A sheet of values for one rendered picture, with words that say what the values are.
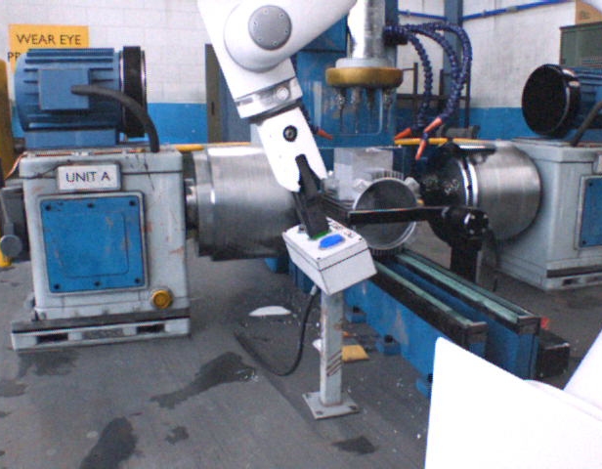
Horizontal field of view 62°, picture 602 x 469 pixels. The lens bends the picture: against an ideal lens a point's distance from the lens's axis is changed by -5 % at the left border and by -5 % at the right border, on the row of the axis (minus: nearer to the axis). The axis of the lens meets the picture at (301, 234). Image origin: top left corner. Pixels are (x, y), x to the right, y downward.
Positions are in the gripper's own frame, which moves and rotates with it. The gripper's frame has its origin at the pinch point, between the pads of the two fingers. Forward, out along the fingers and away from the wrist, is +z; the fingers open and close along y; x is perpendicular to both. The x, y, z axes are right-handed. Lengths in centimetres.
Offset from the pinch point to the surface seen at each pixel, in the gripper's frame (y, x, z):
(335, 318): -1.4, 2.2, 14.3
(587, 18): 271, -325, 23
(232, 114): 546, -74, 14
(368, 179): 37.2, -22.7, 8.3
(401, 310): 13.4, -12.3, 26.5
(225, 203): 33.3, 7.9, 0.2
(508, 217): 34, -52, 30
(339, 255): -8.6, 0.4, 3.0
